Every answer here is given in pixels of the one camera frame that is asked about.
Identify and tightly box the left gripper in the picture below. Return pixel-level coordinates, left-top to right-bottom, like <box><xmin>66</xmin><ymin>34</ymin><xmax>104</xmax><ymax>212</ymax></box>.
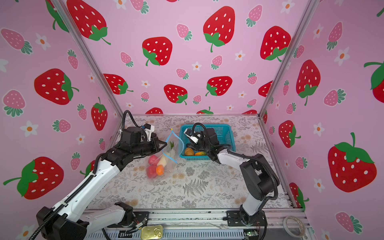
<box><xmin>132</xmin><ymin>137</ymin><xmax>168</xmax><ymax>159</ymax></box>

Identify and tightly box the teal plastic basket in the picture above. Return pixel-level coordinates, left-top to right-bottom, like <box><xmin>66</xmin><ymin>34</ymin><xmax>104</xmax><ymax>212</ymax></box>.
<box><xmin>179</xmin><ymin>124</ymin><xmax>236</xmax><ymax>161</ymax></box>

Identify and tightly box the magenta toy fruit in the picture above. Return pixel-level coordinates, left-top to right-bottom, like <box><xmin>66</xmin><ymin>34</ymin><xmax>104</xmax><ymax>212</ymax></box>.
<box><xmin>148</xmin><ymin>155</ymin><xmax>160</xmax><ymax>166</ymax></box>

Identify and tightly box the red toy pepper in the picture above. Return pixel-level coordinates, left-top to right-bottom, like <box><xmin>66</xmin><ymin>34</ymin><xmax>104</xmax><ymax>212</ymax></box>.
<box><xmin>146</xmin><ymin>165</ymin><xmax>158</xmax><ymax>179</ymax></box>

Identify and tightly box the clear zip top bag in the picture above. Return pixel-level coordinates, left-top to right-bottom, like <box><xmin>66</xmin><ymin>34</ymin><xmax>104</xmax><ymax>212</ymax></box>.
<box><xmin>146</xmin><ymin>129</ymin><xmax>185</xmax><ymax>183</ymax></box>

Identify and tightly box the orange toy fruit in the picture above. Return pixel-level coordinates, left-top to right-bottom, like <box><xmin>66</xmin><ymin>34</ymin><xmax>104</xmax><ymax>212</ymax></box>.
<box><xmin>156</xmin><ymin>165</ymin><xmax>165</xmax><ymax>176</ymax></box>

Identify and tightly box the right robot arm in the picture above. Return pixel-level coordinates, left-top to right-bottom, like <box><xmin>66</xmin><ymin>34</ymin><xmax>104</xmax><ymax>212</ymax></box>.
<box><xmin>189</xmin><ymin>135</ymin><xmax>280</xmax><ymax>226</ymax></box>

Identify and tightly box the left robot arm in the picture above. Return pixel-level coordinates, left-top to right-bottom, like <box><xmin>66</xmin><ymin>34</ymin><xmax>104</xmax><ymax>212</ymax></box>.
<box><xmin>30</xmin><ymin>139</ymin><xmax>167</xmax><ymax>240</ymax></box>

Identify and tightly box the gold tin can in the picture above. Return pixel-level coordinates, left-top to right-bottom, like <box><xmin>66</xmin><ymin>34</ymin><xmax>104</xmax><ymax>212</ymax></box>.
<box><xmin>141</xmin><ymin>225</ymin><xmax>164</xmax><ymax>240</ymax></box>

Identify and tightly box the clear tape roll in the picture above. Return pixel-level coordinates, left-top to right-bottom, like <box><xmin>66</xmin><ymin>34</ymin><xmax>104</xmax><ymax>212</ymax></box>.
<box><xmin>283</xmin><ymin>216</ymin><xmax>306</xmax><ymax>238</ymax></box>

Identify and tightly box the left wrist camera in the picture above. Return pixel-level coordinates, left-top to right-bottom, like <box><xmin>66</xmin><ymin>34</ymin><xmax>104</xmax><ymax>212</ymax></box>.
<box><xmin>120</xmin><ymin>124</ymin><xmax>157</xmax><ymax>146</ymax></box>

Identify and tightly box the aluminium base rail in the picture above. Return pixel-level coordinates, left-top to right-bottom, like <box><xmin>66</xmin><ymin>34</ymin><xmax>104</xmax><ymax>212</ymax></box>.
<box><xmin>68</xmin><ymin>206</ymin><xmax>316</xmax><ymax>240</ymax></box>

